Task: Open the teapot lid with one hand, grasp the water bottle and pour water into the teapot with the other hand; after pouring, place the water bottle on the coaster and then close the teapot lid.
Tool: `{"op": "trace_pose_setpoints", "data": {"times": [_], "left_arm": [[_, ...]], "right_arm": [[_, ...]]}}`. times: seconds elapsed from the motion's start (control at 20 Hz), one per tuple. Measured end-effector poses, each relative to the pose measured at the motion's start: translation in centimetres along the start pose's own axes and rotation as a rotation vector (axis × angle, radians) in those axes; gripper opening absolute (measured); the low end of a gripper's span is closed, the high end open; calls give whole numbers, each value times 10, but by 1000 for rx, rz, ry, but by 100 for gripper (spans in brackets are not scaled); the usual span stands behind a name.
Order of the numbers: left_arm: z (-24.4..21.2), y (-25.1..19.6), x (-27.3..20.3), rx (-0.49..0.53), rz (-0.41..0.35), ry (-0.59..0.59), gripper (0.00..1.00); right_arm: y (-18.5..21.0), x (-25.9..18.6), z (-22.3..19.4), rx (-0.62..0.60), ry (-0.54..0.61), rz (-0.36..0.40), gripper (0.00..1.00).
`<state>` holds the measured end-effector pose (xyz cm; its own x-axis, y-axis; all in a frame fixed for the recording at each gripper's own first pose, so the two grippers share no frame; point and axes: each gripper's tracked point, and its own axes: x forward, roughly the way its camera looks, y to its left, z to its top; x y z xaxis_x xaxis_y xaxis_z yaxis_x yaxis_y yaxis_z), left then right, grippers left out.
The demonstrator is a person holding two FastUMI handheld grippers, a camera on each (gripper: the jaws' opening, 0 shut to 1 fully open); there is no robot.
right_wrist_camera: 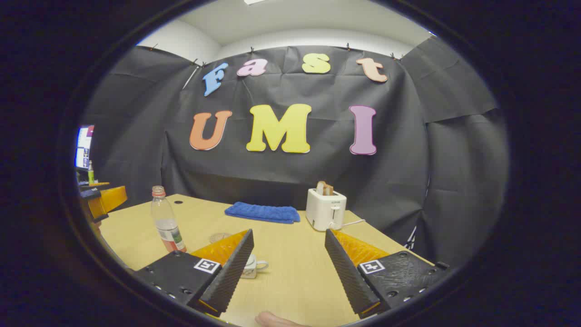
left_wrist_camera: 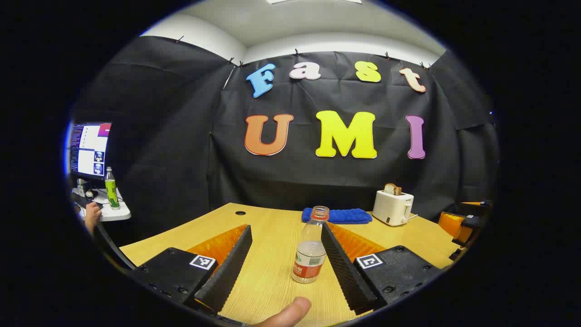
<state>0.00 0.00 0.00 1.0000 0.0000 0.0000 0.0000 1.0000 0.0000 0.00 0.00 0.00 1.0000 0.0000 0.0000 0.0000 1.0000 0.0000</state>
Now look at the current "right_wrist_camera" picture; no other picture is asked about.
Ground white toaster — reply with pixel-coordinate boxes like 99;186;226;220
305;188;347;232

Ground white ceramic teacup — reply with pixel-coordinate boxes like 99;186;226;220
241;253;269;279

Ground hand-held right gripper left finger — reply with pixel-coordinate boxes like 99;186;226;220
135;228;255;317

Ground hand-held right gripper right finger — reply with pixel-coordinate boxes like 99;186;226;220
325;228;451;319

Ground clear plastic water bottle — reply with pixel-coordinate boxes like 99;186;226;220
151;185;187;253

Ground computer monitor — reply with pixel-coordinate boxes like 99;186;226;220
75;125;95;171

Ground black backdrop cloth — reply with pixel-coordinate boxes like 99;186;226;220
82;36;509;268

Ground blue folded towel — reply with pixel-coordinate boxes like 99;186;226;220
224;202;301;224

